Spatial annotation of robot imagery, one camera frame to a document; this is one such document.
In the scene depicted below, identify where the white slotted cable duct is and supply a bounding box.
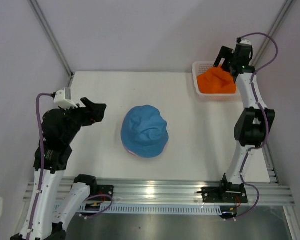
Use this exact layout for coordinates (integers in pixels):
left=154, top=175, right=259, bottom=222
left=53, top=203, right=222, bottom=216

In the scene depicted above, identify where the aluminium corner post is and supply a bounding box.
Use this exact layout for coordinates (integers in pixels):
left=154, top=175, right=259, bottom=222
left=27, top=0, right=74, bottom=80
left=252, top=0, right=297, bottom=66

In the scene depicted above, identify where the orange bucket hat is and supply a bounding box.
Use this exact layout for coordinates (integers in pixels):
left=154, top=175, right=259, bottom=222
left=197, top=65, right=237, bottom=95

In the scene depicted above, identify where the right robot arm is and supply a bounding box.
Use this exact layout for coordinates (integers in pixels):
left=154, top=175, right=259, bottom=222
left=202, top=39, right=276, bottom=203

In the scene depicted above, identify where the blue bucket hat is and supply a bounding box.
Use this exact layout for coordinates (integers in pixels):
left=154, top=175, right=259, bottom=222
left=120, top=104, right=170, bottom=159

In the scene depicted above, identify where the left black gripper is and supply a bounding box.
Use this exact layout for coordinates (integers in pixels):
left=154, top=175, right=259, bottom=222
left=59, top=97, right=107, bottom=143

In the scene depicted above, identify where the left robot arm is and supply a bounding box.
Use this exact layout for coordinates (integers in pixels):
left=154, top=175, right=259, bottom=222
left=11, top=97, right=107, bottom=240

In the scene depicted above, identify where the white plastic basket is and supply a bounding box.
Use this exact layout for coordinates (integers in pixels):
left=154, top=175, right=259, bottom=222
left=192, top=61, right=241, bottom=102

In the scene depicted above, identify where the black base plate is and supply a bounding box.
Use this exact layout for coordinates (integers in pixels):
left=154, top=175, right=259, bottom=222
left=197, top=185, right=248, bottom=204
left=89, top=184, right=115, bottom=202

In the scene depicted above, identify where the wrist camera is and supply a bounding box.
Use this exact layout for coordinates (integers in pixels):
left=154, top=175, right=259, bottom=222
left=236, top=37, right=253, bottom=50
left=53, top=87, right=78, bottom=110

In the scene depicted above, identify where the left aluminium corner post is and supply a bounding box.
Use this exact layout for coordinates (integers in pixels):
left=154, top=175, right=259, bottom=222
left=27, top=0, right=74, bottom=80

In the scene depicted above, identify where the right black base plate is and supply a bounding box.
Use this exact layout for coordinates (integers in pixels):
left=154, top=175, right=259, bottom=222
left=197, top=185, right=248, bottom=204

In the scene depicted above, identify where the aluminium mounting rail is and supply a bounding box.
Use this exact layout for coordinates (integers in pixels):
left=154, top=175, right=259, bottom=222
left=22, top=177, right=296, bottom=207

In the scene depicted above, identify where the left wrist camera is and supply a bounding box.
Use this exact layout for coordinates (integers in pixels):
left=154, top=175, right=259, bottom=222
left=53, top=87, right=78, bottom=110

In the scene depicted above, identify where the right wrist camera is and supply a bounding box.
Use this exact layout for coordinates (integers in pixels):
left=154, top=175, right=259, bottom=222
left=236, top=37, right=253, bottom=50

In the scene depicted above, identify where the right aluminium corner post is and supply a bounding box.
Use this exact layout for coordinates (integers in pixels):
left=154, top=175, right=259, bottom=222
left=252, top=0, right=297, bottom=66

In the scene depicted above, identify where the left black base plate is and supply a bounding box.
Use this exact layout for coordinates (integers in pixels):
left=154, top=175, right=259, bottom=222
left=89, top=184, right=115, bottom=202

